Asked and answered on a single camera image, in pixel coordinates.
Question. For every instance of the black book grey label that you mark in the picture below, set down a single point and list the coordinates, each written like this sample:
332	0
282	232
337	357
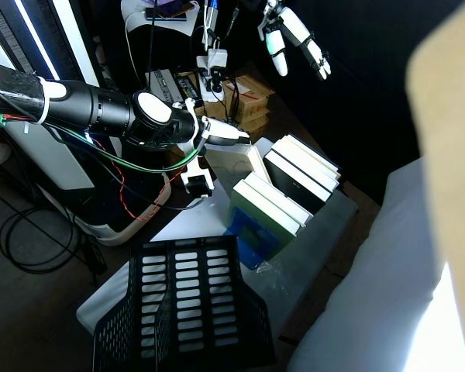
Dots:
279	199

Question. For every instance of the beige blurred panel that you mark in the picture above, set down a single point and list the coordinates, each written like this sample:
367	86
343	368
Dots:
449	116

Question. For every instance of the cream spine book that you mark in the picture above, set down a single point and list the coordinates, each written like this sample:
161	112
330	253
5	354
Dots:
305	162

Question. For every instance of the black Century book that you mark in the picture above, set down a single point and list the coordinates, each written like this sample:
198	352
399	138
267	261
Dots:
312	155

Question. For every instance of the green cover book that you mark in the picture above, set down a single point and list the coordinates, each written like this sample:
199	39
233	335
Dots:
265	209

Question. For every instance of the clear plastic wrap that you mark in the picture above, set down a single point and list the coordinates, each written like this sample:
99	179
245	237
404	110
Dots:
273	279

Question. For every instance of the silver power supply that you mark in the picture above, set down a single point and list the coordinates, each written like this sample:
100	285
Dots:
162	79

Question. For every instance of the black battery charger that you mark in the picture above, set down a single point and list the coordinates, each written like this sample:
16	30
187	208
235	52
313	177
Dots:
186	85

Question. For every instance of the black mesh file rack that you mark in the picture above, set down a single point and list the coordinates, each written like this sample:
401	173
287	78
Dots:
163	329

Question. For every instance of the beige hardcover book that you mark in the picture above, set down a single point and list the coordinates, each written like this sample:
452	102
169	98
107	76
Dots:
232	162

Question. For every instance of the cardboard box with white label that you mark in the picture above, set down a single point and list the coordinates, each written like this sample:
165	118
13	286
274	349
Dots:
252	104

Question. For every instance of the dark smartphone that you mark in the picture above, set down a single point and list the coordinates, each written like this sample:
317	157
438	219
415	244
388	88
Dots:
166	16

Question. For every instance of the white spine book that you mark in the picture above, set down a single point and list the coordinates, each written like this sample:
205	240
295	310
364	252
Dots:
298	171

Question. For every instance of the white column with light strip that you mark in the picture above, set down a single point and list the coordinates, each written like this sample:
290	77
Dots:
50	162

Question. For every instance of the white round stool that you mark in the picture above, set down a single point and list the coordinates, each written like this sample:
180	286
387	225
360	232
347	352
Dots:
131	17

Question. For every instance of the large cardboard box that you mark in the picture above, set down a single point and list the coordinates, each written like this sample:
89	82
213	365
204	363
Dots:
221	106

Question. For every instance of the white power strip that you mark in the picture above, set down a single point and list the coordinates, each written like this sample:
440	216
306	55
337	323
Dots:
205	83

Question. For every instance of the black Let It Be book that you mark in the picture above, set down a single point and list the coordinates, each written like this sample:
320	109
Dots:
290	193

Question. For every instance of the smartphone with purple screen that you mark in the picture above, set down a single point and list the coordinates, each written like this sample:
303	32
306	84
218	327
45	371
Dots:
174	5

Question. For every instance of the blue metal bookend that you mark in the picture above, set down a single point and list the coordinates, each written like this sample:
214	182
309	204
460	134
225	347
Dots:
234	222

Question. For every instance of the white sheet covered couch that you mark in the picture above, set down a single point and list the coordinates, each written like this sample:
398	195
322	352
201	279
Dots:
372	290

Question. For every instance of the black power plug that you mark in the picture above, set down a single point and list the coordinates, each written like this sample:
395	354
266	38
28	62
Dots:
217	75

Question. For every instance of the small plain cardboard box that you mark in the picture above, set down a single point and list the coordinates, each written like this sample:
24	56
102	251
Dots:
253	129

